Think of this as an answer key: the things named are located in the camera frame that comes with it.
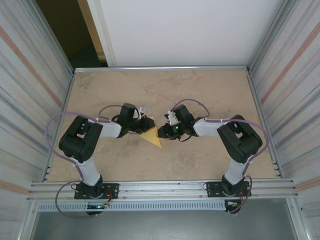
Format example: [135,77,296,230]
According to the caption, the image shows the yellow square paper sheet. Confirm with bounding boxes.
[139,116,163,150]

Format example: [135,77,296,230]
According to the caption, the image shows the grey metal panel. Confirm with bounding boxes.
[29,199,301,240]

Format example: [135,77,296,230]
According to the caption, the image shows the small black controller board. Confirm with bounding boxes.
[224,199,243,215]
[86,202,111,216]

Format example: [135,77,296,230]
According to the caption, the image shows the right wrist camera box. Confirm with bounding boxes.
[163,109,180,126]

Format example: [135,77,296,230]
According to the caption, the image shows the wide aluminium mounting rail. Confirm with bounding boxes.
[26,178,300,202]

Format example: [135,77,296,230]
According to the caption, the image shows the aluminium table edge rail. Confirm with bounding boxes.
[73,65,251,74]

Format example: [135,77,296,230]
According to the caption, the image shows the aluminium table side rail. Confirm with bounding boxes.
[246,69,283,178]
[44,72,76,181]

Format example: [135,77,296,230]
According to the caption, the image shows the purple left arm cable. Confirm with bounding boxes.
[45,104,123,219]

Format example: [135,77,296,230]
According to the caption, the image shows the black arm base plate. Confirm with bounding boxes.
[206,180,252,198]
[74,183,119,200]

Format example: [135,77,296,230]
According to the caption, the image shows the grey slotted cable duct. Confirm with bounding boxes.
[36,201,227,212]

